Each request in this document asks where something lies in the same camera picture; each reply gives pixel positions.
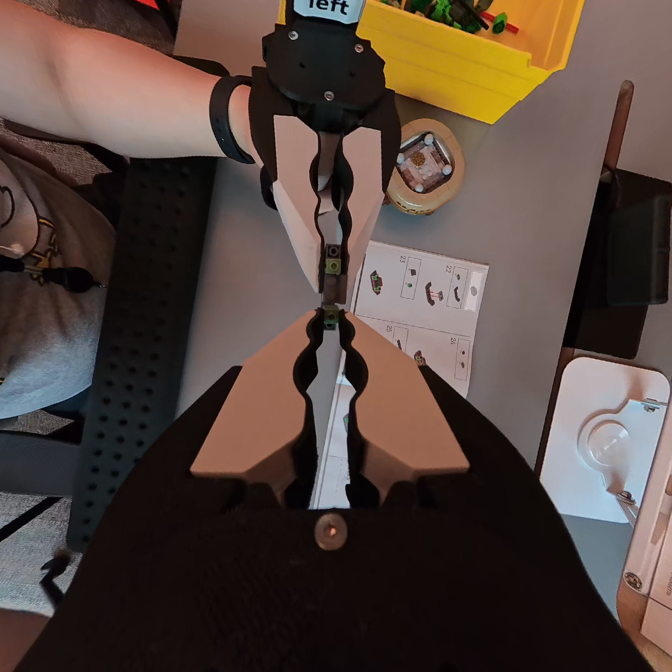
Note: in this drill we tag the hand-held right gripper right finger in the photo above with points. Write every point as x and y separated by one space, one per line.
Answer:
409 414

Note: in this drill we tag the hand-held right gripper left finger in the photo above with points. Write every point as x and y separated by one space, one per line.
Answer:
246 414

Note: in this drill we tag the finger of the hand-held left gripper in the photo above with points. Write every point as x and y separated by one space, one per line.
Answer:
294 199
367 189

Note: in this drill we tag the small toy brick assembly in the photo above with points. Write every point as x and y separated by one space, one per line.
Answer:
332 267

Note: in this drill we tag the person's right forearm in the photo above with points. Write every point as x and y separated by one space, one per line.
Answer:
15 645

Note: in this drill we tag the person's left forearm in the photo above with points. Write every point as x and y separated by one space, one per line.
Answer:
105 89

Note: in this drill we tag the grey desk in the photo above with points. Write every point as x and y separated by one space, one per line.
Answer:
551 210

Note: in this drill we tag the tan round brick model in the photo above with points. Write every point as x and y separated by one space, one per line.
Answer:
452 178

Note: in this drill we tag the white instruction booklet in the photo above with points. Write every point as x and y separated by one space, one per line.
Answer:
446 325

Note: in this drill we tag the black wristband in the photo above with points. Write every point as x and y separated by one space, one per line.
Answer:
220 120

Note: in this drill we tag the pile of green toy bricks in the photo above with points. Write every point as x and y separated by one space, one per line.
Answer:
441 13

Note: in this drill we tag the black perforated panel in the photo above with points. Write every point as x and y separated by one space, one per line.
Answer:
147 315

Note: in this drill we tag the yellow storage bin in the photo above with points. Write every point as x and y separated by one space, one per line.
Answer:
462 73

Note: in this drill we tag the white square tray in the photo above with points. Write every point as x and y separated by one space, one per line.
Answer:
572 435

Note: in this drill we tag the clear plastic holder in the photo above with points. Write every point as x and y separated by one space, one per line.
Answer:
609 446

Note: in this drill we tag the grey printed shirt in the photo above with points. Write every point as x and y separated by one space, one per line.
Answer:
52 341

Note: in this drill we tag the grey office chair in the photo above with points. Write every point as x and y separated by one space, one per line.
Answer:
36 462

